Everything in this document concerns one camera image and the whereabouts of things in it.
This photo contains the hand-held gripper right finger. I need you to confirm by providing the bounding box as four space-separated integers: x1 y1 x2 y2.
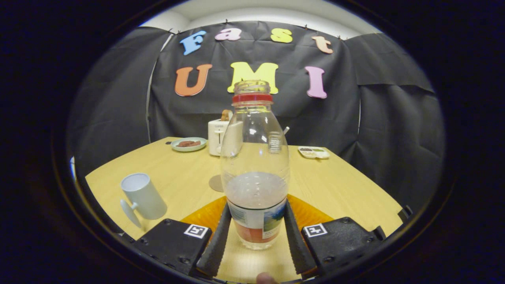
283 194 385 277

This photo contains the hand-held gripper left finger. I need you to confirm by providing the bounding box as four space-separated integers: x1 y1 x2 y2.
132 196 232 278

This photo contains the clear juice bottle red label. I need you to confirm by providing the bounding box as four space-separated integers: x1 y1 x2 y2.
220 80 291 250

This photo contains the white cup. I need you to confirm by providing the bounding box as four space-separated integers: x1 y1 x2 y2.
120 173 168 229

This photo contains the wooden table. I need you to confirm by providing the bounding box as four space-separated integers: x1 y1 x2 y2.
85 136 404 284

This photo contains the white divided condiment dish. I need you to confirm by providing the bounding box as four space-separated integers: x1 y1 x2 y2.
298 146 330 159

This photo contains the pale green plate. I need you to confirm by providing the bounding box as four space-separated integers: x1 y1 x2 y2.
171 137 208 152

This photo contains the white toaster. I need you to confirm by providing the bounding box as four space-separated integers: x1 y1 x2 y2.
208 118 243 157

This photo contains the black backdrop cloth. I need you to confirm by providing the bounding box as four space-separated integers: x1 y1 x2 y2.
67 21 446 213

